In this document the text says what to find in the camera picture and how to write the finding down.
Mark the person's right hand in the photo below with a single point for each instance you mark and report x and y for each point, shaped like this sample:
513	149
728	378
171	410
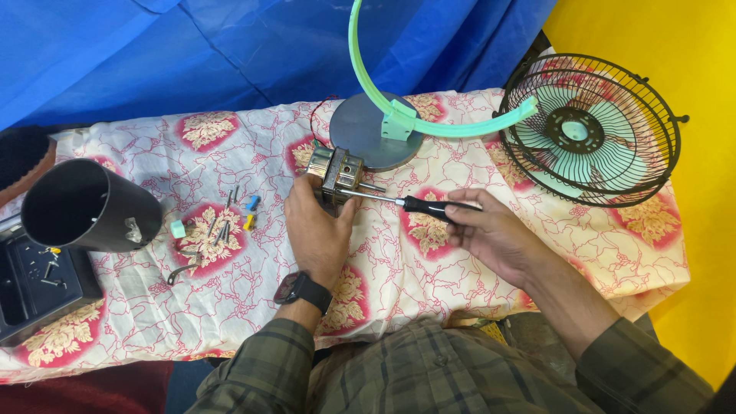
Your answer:
500	241

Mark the person's left hand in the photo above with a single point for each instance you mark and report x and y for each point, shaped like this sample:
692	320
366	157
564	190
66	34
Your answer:
316	236

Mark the person's right fingers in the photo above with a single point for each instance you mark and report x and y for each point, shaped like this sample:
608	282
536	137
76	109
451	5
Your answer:
463	227

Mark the metal fan motor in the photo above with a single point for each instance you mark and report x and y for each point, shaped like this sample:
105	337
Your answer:
339	172

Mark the floral cream red cloth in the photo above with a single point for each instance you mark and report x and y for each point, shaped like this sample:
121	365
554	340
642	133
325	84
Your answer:
402	270

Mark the round grey fan base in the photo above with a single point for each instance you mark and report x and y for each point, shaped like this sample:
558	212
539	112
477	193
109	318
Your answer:
356	132

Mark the green plaid shirt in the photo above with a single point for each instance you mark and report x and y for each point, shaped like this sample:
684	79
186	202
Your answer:
425	374

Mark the green fan blades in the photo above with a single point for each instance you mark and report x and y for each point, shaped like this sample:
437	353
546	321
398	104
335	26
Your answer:
618	158

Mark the black smartwatch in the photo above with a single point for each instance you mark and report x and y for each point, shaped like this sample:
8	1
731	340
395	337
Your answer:
305	290

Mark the green curved fan stand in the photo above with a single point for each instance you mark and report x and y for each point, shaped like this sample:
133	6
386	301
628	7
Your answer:
368	75

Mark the small green plastic cap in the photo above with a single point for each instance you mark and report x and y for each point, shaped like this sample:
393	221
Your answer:
178	229

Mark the blue plastic sheet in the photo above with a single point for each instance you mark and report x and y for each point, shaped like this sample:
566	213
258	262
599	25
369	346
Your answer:
201	52

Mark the clear plastic piece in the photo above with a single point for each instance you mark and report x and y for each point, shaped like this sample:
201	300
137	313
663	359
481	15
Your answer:
133	230

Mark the black cylindrical motor cover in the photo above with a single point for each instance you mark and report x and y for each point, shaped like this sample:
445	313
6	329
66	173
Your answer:
86	207

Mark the small yellow-capped connector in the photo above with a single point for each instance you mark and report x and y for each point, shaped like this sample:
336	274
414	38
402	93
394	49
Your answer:
53	250

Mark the red fabric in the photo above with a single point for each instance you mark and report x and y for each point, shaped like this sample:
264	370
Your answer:
80	391

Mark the black plastic tray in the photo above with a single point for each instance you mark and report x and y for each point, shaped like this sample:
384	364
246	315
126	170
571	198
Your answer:
34	287

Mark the black brown-edged pad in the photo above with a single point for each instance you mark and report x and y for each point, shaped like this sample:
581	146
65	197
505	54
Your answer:
20	158

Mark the bent metal bracket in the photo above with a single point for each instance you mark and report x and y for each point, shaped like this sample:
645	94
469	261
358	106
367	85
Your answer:
179	270

